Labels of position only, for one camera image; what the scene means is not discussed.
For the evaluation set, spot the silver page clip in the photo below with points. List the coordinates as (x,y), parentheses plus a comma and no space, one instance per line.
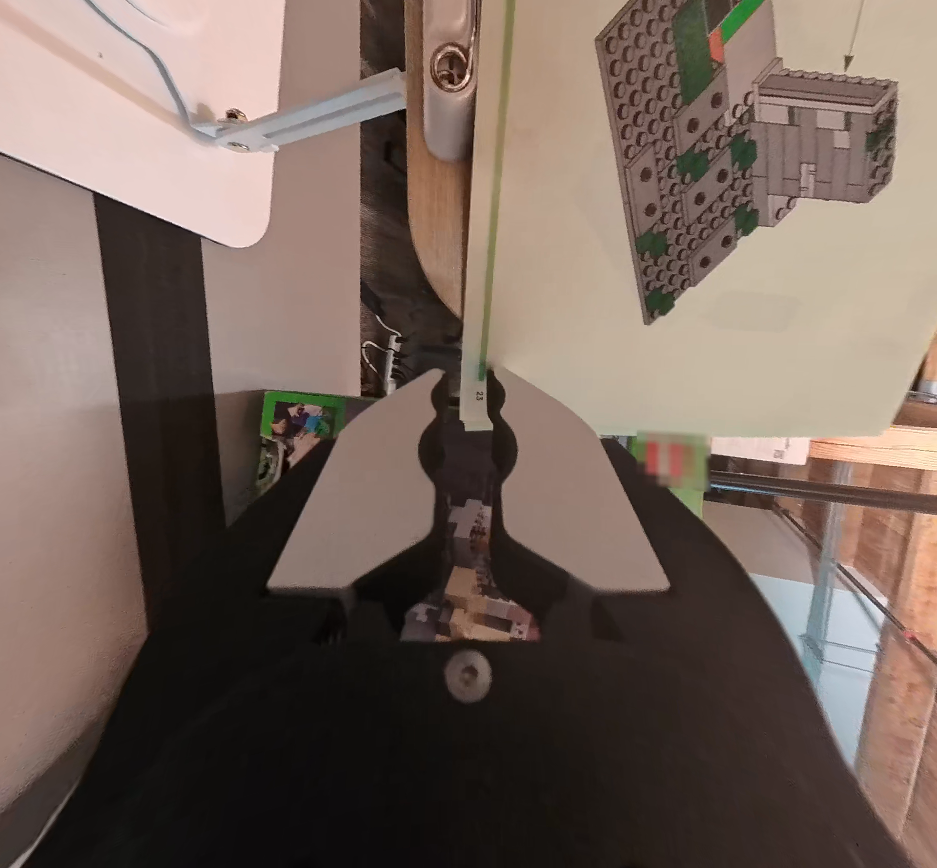
(448,121)

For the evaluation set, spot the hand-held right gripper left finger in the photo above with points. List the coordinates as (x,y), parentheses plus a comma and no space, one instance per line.
(366,509)

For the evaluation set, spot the black rod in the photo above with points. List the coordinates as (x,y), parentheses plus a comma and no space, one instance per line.
(805,491)

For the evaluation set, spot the black tape strip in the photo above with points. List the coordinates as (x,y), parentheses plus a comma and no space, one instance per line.
(154,370)

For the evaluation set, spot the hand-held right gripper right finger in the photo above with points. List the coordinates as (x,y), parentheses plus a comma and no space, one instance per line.
(578,509)

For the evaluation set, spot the white paper label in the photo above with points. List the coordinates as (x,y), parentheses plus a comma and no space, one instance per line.
(761,449)

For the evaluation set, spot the wooden book rest board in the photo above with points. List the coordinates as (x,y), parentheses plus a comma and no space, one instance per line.
(435,223)

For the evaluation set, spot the wooden plank panel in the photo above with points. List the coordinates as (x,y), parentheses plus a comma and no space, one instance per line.
(900,699)

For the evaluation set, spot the metal rack post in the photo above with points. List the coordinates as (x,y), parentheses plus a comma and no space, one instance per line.
(827,568)

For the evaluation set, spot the white metal stand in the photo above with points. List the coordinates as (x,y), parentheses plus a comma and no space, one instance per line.
(110,114)

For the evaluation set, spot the toy brick instruction booklet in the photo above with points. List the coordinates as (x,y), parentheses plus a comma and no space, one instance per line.
(556,223)

